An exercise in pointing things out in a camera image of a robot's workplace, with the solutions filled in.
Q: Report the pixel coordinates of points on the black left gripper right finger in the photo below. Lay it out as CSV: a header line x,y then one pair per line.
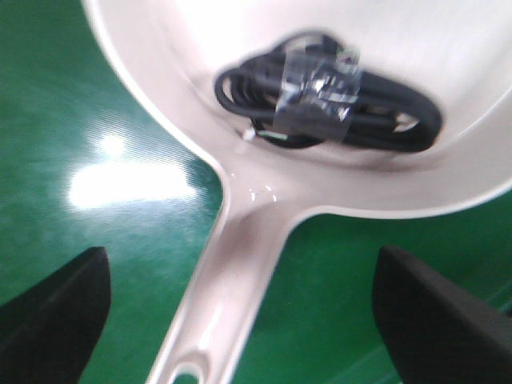
x,y
434,330

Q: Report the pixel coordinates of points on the pale pink dustpan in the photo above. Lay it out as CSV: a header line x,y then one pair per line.
x,y
369,109

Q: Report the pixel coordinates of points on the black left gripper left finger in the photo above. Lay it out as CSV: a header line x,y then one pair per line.
x,y
49,332

